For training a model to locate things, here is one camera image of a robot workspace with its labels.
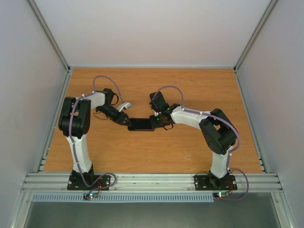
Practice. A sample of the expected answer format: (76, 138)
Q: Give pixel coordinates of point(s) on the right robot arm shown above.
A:
(218, 132)

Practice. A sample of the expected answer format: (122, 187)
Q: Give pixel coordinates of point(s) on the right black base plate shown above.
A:
(204, 181)

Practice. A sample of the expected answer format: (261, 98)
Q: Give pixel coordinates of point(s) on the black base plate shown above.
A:
(78, 184)
(204, 181)

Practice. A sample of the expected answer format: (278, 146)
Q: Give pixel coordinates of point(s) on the grey slotted cable duct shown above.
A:
(124, 197)

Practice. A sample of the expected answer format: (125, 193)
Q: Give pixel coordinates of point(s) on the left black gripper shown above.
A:
(124, 118)

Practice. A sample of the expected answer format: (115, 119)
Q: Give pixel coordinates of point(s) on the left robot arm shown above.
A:
(74, 123)

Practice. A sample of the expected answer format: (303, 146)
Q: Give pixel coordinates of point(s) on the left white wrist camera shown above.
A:
(124, 106)

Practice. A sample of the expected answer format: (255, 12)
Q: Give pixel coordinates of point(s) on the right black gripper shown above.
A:
(156, 119)

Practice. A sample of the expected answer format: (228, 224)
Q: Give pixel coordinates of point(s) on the aluminium front rail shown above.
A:
(145, 182)

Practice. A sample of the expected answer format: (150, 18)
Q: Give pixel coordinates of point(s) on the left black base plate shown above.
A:
(78, 184)

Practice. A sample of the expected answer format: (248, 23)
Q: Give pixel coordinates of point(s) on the black phone case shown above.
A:
(141, 124)
(157, 98)

